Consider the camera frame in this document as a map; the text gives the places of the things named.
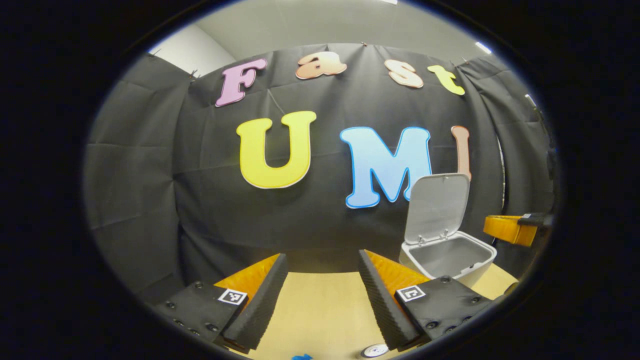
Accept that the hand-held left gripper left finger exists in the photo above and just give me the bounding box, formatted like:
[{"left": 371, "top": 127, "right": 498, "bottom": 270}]
[{"left": 154, "top": 253, "right": 289, "bottom": 352}]

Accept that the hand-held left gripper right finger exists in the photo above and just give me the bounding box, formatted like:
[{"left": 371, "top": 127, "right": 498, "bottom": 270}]
[{"left": 358, "top": 249, "right": 497, "bottom": 352}]

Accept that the white desktop garbage bin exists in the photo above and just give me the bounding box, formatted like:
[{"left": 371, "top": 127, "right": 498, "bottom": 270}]
[{"left": 398, "top": 172, "right": 498, "bottom": 290}]

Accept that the wooden desktop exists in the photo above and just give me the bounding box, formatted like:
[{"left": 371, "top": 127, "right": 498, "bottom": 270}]
[{"left": 247, "top": 263, "right": 520, "bottom": 360}]

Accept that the black backdrop cloth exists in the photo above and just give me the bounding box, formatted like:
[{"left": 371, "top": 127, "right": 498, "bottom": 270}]
[{"left": 84, "top": 42, "right": 557, "bottom": 296}]

